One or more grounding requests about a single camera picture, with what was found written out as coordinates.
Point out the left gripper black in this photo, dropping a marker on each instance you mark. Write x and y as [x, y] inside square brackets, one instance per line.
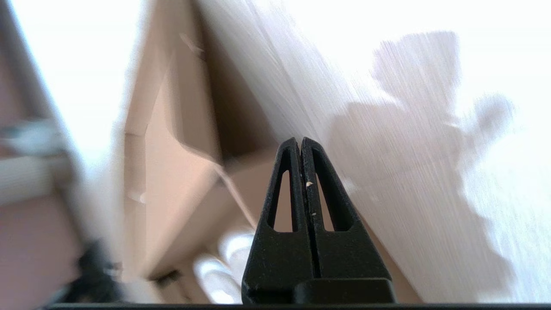
[97, 275]

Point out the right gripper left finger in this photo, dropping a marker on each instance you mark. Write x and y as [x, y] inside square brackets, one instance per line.
[280, 258]

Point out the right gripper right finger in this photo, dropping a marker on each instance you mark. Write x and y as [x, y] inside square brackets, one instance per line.
[344, 258]

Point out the brown cardboard shoe box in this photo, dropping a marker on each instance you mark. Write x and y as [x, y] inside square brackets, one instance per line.
[181, 172]

